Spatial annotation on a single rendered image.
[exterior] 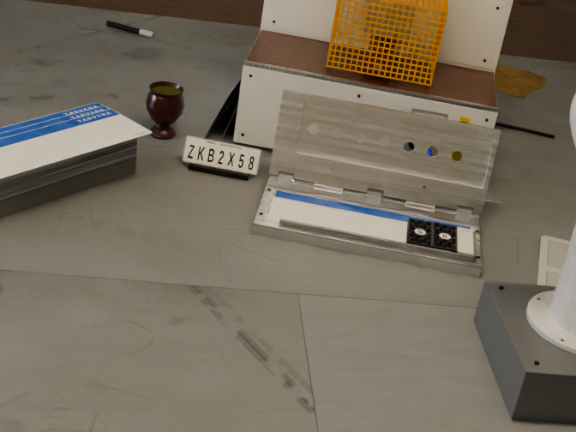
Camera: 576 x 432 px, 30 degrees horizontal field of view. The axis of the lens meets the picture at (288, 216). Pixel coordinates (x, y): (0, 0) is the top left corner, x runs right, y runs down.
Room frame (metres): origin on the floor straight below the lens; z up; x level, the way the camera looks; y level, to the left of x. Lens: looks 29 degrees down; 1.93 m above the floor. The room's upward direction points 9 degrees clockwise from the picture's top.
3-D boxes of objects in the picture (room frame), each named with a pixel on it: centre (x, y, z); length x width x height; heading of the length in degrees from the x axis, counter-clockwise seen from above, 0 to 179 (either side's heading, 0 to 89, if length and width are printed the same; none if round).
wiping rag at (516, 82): (2.86, -0.55, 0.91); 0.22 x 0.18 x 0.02; 156
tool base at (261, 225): (1.87, -0.16, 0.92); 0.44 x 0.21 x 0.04; 87
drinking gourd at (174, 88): (2.15, 0.30, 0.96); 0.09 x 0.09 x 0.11
